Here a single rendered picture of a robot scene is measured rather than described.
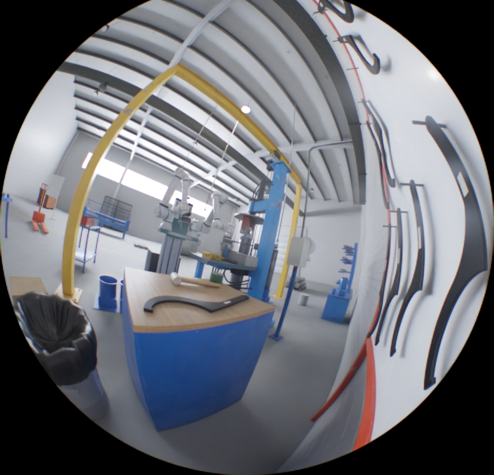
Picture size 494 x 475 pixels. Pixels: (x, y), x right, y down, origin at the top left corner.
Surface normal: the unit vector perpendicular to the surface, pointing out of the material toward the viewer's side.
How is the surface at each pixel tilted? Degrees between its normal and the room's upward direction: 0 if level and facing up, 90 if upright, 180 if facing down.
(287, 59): 173
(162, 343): 90
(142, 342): 90
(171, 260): 90
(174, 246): 90
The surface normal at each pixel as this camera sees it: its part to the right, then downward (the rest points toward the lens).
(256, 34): -0.31, 0.95
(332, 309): -0.65, -0.28
